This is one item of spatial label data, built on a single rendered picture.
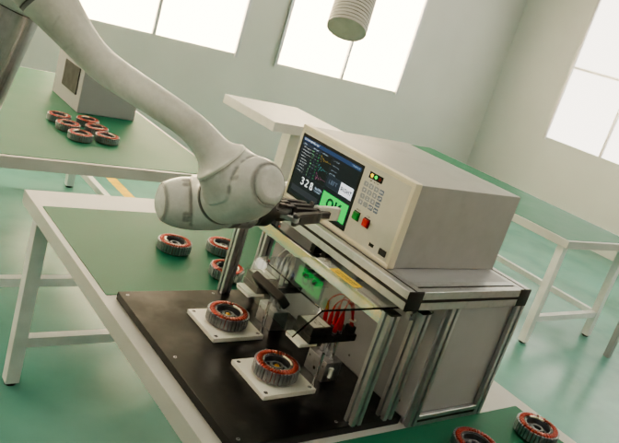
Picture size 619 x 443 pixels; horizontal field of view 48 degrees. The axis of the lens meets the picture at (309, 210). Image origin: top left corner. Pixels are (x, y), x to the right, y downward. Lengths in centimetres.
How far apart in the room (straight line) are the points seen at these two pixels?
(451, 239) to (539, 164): 719
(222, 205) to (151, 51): 525
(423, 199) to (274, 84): 565
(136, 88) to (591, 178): 749
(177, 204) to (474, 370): 91
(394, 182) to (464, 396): 62
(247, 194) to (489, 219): 76
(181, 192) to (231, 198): 15
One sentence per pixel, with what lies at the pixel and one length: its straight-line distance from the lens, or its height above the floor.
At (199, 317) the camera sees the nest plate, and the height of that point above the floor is 78.
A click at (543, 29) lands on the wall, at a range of 916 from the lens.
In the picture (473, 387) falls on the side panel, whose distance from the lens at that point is 187.
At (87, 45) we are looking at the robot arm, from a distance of 132.
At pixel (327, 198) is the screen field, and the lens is 171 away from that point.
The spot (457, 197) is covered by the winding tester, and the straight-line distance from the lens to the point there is 162.
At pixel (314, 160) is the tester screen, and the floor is 125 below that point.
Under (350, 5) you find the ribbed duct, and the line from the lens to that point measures 277.
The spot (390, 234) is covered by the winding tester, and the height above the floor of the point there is 119.
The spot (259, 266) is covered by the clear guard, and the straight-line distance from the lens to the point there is 151.
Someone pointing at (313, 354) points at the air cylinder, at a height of 82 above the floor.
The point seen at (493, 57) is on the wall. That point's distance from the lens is 920.
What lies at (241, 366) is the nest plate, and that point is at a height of 78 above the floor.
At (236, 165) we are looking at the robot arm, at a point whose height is 132.
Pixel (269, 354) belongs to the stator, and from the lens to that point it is 168.
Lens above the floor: 160
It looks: 16 degrees down
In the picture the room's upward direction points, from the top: 17 degrees clockwise
